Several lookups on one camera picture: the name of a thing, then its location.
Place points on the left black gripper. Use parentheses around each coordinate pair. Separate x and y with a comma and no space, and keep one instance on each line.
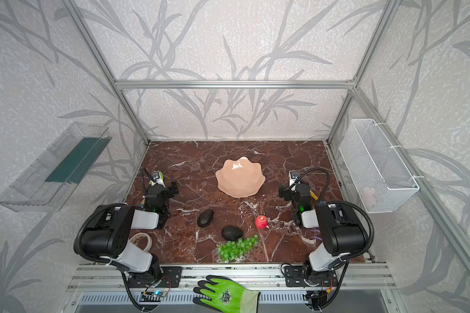
(164,192)

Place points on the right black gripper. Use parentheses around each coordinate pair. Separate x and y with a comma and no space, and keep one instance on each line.
(292,192)

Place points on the red fake fruit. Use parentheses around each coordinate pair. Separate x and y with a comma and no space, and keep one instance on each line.
(261,222)

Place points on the dark avocado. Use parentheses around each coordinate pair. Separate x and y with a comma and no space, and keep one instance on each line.
(232,233)
(205,218)

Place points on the pink scalloped fruit bowl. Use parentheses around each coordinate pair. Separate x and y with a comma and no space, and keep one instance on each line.
(240,178)

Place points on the green fake grape bunch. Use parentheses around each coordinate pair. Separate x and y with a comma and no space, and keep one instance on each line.
(236,250)

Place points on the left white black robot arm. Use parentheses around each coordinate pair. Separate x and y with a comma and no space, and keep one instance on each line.
(104,236)

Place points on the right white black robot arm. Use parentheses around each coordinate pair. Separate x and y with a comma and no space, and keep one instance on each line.
(347,231)

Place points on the green yellow toy spatula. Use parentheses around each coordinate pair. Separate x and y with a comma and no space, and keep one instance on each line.
(145,186)

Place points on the yellow blue toy tool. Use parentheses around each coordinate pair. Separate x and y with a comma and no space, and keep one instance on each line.
(314,196)

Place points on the purple toy piece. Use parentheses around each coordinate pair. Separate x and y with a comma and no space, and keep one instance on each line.
(317,236)

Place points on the clear tape roll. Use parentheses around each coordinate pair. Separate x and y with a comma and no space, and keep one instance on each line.
(142,241)

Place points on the pink object in basket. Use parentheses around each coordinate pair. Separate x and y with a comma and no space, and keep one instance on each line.
(369,198)

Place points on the small circuit board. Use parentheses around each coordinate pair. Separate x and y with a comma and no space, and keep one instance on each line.
(153,296)

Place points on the green black work glove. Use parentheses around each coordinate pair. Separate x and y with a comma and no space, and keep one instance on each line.
(225,295)

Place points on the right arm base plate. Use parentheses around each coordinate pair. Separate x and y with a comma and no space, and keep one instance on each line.
(304,276)

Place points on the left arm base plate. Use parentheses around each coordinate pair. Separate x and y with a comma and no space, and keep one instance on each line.
(167,277)

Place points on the white wire mesh basket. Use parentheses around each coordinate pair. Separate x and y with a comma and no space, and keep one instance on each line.
(373,161)

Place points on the aluminium front rail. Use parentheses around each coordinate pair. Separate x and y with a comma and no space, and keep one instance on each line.
(255,276)

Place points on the clear plastic wall tray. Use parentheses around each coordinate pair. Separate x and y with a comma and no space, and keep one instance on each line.
(47,184)

